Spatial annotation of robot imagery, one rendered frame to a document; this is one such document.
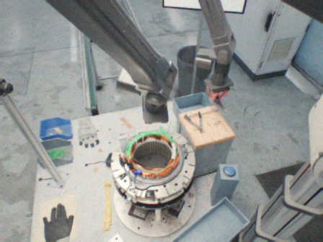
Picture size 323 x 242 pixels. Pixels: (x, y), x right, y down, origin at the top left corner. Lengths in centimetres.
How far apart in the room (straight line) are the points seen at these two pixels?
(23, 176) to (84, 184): 125
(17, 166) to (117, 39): 229
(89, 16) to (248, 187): 204
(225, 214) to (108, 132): 83
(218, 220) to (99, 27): 75
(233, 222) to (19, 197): 184
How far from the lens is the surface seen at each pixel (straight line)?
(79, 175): 130
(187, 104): 124
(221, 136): 104
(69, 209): 123
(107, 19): 31
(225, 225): 90
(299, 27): 314
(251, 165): 233
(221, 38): 82
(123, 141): 88
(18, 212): 229
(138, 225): 111
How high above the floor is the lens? 185
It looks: 47 degrees down
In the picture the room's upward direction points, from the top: straight up
